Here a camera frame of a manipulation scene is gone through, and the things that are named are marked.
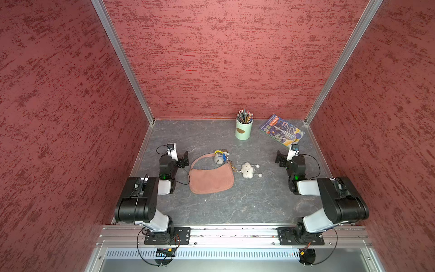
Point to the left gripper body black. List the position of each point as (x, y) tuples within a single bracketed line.
[(174, 170)]

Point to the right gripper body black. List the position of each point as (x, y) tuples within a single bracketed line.
[(289, 171)]

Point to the yellow duck keychain decoration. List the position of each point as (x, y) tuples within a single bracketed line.
[(220, 157)]

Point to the pink suede shoulder bag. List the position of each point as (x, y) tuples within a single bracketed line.
[(210, 181)]

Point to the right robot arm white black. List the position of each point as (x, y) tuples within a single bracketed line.
[(341, 201)]

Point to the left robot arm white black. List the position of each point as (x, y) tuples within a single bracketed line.
[(138, 201)]

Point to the colourful comic book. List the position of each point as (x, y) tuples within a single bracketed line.
[(282, 131)]

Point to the white cloud plush charm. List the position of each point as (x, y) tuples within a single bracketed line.
[(248, 170)]

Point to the mint green pencil cup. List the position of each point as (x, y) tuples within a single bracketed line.
[(243, 130)]

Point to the bundle of coloured pencils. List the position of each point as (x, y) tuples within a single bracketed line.
[(244, 116)]

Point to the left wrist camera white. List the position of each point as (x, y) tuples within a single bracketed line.
[(171, 151)]

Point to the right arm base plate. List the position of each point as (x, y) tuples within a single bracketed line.
[(297, 236)]

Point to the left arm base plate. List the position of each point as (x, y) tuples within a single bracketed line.
[(174, 236)]

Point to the aluminium front rail frame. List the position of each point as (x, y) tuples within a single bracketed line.
[(232, 242)]

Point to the left corner aluminium post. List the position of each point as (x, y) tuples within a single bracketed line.
[(108, 26)]

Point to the corner aluminium post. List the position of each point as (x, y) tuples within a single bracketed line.
[(357, 33), (108, 26)]

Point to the right corner aluminium post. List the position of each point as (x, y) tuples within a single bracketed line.
[(357, 33)]

